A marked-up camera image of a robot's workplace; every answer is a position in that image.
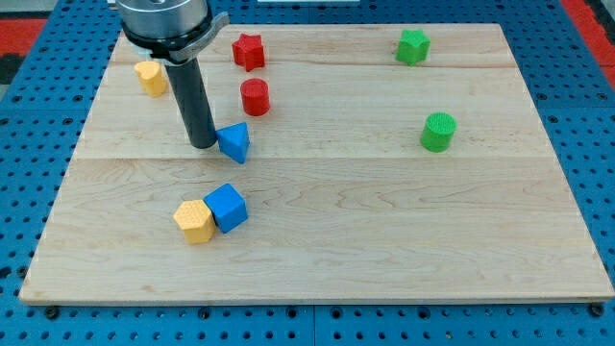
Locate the blue cube block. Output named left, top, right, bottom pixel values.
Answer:
left=203, top=184, right=248, bottom=234

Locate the yellow heart block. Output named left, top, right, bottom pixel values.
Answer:
left=134, top=61, right=167, bottom=98

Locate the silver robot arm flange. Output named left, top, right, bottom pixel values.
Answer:
left=115, top=0, right=230, bottom=65

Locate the green cylinder block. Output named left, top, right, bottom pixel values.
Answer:
left=420, top=111, right=457, bottom=153

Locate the green star block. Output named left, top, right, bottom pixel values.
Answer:
left=396, top=29, right=431, bottom=66

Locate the wooden board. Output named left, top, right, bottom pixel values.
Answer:
left=19, top=24, right=614, bottom=307

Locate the red cylinder block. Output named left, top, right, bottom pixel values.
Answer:
left=240, top=78, right=270, bottom=116

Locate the blue triangle block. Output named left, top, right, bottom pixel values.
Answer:
left=216, top=122, right=250, bottom=164

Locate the yellow hexagon block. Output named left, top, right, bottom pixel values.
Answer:
left=173, top=200, right=216, bottom=244

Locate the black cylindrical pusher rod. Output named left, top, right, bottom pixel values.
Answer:
left=165, top=59, right=217, bottom=149

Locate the red star block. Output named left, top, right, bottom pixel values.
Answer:
left=232, top=33, right=265, bottom=72

